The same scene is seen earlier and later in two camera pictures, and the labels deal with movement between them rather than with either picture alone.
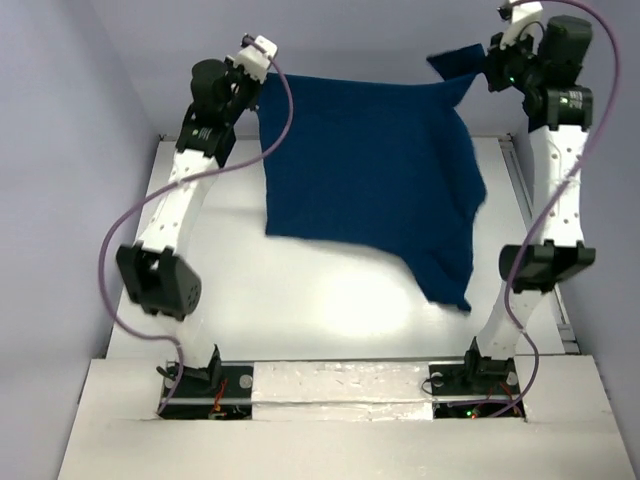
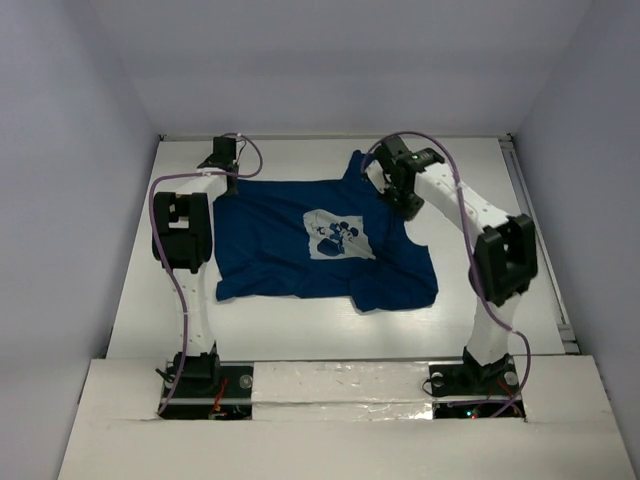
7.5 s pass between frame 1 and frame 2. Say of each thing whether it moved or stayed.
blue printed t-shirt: moved
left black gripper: moved
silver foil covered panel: stayed
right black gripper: moved
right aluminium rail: stayed
